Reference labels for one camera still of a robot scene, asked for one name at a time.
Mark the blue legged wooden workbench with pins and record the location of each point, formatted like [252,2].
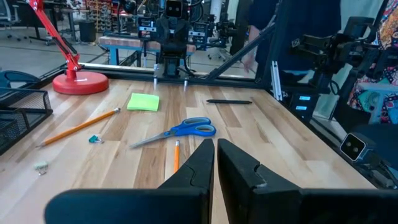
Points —
[124,42]

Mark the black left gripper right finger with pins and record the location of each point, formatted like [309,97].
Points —
[280,208]

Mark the black pen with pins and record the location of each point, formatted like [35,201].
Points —
[230,101]

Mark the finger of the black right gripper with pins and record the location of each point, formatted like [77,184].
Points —
[168,34]
[176,34]

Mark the silver metal bracket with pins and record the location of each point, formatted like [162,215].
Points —
[276,81]

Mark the table level depth camera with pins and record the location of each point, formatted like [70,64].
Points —
[352,147]

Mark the black aluminium table frame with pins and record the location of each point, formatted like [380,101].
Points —
[273,37]

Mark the background robot station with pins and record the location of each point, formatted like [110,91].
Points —
[225,29]

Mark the black mesh desk organizer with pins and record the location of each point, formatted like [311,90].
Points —
[18,99]

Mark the pale binder clip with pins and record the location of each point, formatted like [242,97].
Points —
[41,167]

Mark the black waste bin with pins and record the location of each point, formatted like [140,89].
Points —
[87,31]

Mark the orange wooden pencil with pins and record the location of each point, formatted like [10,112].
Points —
[177,155]
[79,127]

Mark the green sticky note pad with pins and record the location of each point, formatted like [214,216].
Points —
[143,102]

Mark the black control box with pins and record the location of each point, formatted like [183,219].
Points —
[293,107]

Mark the person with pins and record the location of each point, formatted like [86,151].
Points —
[388,37]
[311,31]

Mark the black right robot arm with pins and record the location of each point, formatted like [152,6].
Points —
[171,65]

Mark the red desk lamp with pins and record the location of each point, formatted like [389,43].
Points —
[81,84]

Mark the teal binder clip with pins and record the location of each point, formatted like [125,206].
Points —
[94,138]

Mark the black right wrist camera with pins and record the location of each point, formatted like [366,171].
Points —
[173,8]

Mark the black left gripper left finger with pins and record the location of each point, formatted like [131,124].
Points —
[140,205]

